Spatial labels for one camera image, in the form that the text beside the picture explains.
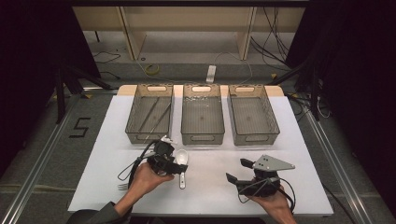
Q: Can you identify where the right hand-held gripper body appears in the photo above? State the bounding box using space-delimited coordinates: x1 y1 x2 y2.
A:
235 154 296 199

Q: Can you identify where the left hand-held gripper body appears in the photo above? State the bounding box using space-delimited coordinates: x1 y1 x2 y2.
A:
147 135 177 175

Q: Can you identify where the white ceramic spoon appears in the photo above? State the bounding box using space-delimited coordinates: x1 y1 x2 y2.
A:
176 148 190 190

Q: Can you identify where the smoky clear plastic bin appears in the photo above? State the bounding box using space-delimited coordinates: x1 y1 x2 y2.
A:
180 83 226 146
227 83 281 147
124 83 174 145

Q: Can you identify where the metal chopstick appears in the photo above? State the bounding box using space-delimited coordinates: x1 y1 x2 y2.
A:
143 102 173 144
137 96 161 133

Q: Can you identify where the person's left hand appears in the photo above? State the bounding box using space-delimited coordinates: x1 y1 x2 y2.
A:
128 161 176 199

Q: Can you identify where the person's right hand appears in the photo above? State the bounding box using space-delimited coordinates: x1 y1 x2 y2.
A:
247 186 294 217

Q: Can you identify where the white table sheet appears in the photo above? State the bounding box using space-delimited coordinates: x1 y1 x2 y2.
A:
67 94 334 217

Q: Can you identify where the black metal stand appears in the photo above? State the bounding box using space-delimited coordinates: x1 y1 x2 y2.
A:
54 64 114 124
266 59 322 122

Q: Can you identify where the yellow tape roll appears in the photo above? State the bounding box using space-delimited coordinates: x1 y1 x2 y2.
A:
145 63 161 76

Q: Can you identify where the white power strip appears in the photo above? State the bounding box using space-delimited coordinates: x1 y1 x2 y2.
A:
205 64 218 84

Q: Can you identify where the black curtain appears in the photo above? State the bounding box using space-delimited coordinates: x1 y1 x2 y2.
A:
285 0 396 216
0 0 101 176

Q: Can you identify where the wooden shelf unit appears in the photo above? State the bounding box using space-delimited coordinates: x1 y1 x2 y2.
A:
72 6 306 62

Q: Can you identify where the left hand-held gripper cable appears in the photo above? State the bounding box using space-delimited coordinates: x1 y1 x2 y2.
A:
117 141 157 188

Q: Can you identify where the aluminium floor rail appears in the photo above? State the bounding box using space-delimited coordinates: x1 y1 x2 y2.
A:
0 92 82 224
302 108 375 224

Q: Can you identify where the white floor cable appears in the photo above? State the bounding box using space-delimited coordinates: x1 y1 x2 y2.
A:
135 50 254 86

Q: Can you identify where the thin black floor cable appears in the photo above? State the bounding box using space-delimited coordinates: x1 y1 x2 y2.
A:
92 50 122 65

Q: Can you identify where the black cable bundle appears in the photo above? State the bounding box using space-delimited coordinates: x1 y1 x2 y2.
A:
249 6 301 69

